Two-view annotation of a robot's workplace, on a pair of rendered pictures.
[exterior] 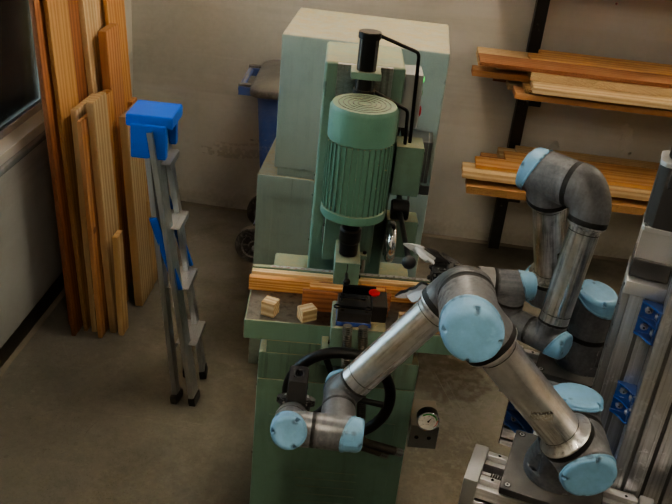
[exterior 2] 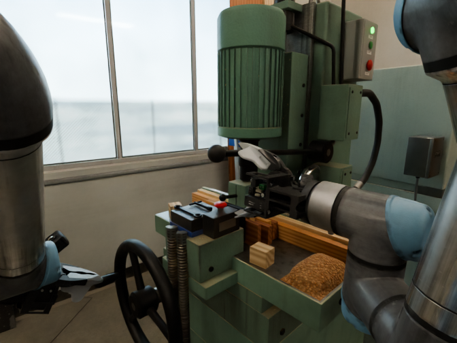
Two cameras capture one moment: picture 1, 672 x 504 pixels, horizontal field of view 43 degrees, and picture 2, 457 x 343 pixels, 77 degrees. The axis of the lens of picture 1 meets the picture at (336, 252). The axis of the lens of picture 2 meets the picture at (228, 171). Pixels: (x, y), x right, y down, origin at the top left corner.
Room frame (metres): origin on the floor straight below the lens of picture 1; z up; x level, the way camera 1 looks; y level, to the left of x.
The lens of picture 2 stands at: (1.49, -0.61, 1.24)
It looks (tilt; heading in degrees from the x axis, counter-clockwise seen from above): 13 degrees down; 49
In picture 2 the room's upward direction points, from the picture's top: straight up
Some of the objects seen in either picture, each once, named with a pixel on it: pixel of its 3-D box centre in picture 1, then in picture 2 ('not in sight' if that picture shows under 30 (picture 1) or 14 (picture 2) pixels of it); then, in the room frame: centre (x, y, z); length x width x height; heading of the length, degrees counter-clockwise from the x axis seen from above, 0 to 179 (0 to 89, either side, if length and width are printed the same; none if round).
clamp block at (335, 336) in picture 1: (356, 329); (204, 243); (1.87, -0.08, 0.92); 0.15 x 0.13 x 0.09; 92
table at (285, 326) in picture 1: (355, 326); (229, 249); (1.96, -0.07, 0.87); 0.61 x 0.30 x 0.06; 92
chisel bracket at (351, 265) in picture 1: (347, 264); (253, 193); (2.08, -0.03, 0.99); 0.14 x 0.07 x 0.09; 2
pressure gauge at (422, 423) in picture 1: (427, 420); not in sight; (1.86, -0.30, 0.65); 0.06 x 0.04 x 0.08; 92
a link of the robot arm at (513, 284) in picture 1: (513, 285); (381, 223); (1.90, -0.46, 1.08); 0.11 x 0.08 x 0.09; 92
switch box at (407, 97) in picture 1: (408, 96); (358, 52); (2.39, -0.16, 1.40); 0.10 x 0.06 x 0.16; 2
